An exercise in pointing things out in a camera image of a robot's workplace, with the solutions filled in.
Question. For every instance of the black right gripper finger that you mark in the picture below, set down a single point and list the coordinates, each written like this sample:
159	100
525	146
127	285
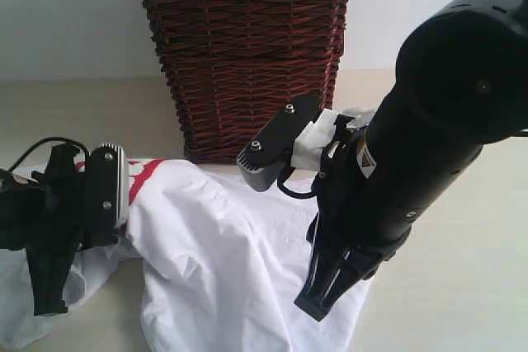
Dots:
326	282

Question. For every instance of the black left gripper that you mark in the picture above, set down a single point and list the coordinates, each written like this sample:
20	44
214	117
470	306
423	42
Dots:
40	215

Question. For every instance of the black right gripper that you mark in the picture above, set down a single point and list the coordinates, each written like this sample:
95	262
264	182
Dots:
460	84

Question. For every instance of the white t-shirt red lettering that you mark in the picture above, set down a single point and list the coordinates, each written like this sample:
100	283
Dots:
222	265

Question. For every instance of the dark red wicker basket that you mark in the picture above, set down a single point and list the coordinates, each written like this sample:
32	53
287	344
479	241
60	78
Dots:
231	64

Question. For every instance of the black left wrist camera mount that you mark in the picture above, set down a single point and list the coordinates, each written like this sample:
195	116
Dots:
105	197

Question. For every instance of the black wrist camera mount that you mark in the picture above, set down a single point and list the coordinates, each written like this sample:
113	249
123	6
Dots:
295	137
105	197

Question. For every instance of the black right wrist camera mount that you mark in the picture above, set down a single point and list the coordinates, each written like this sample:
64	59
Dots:
295	137

